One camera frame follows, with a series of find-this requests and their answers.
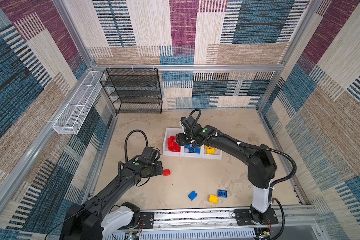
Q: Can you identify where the white wire mesh basket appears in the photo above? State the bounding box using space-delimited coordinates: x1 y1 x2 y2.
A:
53 72 103 135

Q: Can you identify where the black wire shelf rack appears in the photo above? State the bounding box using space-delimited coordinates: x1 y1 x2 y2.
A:
100 68 163 114

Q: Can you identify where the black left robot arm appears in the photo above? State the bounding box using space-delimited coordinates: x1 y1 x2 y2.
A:
60 147 163 240

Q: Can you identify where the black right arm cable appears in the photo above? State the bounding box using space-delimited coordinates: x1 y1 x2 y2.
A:
188 108 298 187

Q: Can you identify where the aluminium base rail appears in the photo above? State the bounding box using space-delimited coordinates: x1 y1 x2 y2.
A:
101 205 322 240

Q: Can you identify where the red lego brick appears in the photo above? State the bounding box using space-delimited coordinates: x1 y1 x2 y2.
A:
168 143 181 153
167 136 176 151
163 169 171 177

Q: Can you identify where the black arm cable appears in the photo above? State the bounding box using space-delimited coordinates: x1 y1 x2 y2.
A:
116 129 149 181
188 108 298 187

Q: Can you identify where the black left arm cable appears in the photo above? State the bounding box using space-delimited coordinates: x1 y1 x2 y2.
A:
116 129 149 181

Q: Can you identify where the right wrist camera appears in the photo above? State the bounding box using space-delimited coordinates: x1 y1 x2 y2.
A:
180 117 195 133

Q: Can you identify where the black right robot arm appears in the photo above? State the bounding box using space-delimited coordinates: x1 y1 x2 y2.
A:
176 126 277 214

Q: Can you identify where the white three-compartment bin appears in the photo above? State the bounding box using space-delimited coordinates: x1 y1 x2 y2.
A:
163 128 223 160

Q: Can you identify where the yellow lego brick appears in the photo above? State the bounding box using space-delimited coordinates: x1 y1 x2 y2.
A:
209 195 219 204
206 148 216 155

